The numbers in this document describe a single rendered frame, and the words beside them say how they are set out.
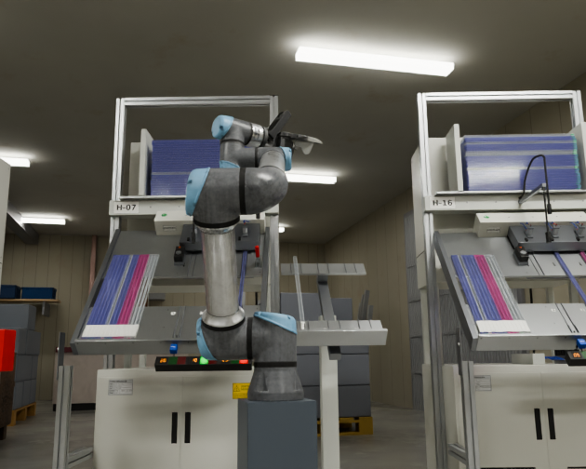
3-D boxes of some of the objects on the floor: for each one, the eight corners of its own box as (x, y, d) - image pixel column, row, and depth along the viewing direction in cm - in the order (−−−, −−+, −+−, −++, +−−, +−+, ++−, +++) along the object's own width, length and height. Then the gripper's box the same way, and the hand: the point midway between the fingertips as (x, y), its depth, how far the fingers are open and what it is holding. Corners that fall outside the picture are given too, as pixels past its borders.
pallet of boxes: (-42, 417, 732) (-32, 309, 758) (35, 414, 752) (43, 310, 778) (-81, 429, 605) (-67, 300, 631) (13, 426, 625) (22, 300, 651)
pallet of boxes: (255, 422, 627) (255, 304, 652) (331, 420, 646) (328, 305, 670) (280, 438, 506) (279, 292, 531) (373, 434, 525) (367, 293, 549)
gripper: (242, 155, 201) (290, 167, 212) (273, 148, 185) (325, 161, 196) (245, 130, 202) (293, 143, 213) (276, 121, 185) (327, 136, 196)
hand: (310, 144), depth 205 cm, fingers open, 14 cm apart
